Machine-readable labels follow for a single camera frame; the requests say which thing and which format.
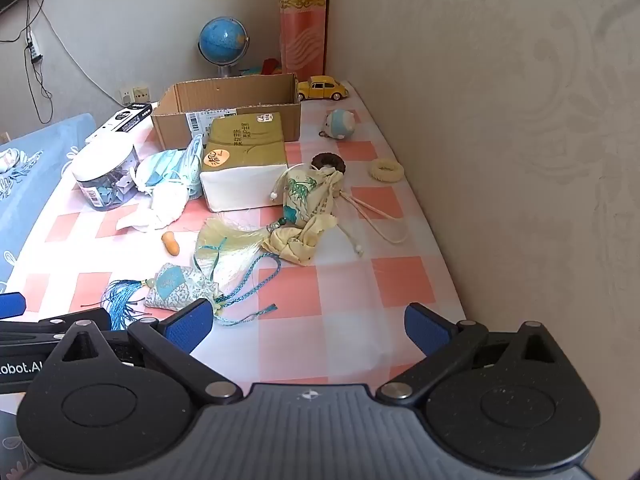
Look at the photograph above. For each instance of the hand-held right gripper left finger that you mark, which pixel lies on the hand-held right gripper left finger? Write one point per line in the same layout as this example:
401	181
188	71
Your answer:
190	322

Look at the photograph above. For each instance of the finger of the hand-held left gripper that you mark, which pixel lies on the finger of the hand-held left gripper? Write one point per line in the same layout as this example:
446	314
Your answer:
11	305
75	316

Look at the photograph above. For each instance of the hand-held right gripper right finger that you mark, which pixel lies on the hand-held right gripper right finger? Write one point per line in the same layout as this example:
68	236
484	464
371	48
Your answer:
425	327

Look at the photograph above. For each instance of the blue floral sachet with tassel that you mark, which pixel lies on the blue floral sachet with tassel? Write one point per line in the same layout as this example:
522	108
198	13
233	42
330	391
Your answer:
172	287

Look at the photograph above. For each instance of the small orange gourd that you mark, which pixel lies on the small orange gourd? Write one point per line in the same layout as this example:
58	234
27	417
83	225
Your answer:
171	244

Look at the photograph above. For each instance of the cream tassel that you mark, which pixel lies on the cream tassel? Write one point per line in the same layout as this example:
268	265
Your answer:
225	240

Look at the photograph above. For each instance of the cream cloth pouch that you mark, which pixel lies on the cream cloth pouch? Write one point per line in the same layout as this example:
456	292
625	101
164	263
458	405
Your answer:
295	245

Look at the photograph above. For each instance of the cream bamboo print sachet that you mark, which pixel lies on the cream bamboo print sachet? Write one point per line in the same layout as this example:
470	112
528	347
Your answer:
302	192

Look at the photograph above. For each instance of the cardboard box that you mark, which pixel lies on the cardboard box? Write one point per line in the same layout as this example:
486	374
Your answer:
225	97

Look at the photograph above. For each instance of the clear jar of blue clips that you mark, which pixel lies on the clear jar of blue clips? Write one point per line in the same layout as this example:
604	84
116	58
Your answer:
105	175

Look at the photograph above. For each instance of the small white cloth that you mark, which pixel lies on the small white cloth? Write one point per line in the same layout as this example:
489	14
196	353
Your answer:
11	159

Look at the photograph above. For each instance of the blue blanket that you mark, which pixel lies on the blue blanket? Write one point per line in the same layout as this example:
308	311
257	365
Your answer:
35	160

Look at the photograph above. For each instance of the blue face mask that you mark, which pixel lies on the blue face mask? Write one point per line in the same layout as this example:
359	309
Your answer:
157	166
194	160

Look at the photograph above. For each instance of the gold tissue pack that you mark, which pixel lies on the gold tissue pack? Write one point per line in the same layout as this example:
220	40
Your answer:
245	160

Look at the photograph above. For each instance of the black and white box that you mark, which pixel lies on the black and white box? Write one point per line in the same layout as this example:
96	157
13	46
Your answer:
127	119

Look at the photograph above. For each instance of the blue and white plush toy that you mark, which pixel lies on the blue and white plush toy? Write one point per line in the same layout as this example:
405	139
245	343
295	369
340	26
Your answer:
340	124

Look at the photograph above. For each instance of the white power strip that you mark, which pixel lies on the white power strip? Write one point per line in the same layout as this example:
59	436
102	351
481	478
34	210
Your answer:
34	47

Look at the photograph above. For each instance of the yellow toy car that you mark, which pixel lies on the yellow toy car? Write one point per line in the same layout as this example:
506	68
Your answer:
322	89

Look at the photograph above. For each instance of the colourful pop toy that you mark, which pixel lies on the colourful pop toy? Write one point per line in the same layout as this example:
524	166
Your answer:
262	66

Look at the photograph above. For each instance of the blue globe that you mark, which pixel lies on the blue globe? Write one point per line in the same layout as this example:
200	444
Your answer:
222	37

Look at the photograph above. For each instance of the pink patterned curtain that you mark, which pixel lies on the pink patterned curtain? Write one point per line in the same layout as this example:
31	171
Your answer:
302	25

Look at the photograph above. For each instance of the white wall socket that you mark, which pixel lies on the white wall socket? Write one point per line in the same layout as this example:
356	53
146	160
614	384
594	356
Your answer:
141	93
126	94

